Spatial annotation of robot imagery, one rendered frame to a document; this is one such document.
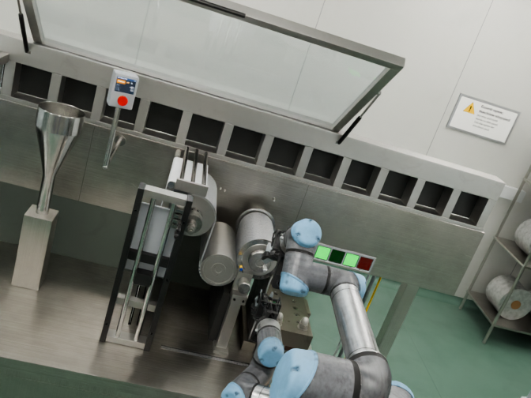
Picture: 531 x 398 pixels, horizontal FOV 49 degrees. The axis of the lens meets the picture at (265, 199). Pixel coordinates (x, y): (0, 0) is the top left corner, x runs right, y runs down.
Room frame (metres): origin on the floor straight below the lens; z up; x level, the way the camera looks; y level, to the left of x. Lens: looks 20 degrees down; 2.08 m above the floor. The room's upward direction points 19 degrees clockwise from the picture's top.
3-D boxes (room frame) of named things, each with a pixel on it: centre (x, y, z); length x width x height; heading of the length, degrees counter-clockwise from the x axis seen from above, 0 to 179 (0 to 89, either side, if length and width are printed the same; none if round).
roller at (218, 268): (1.84, 0.09, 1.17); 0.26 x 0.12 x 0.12; 11
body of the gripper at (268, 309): (1.64, -0.12, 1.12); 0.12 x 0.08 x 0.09; 11
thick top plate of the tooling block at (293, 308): (1.93, -0.19, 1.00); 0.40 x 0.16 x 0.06; 11
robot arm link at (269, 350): (1.49, -0.15, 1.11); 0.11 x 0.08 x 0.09; 11
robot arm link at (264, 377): (1.47, -0.15, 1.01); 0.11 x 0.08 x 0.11; 159
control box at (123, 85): (1.67, 0.50, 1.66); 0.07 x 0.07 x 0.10; 28
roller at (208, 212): (1.82, 0.22, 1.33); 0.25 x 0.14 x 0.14; 11
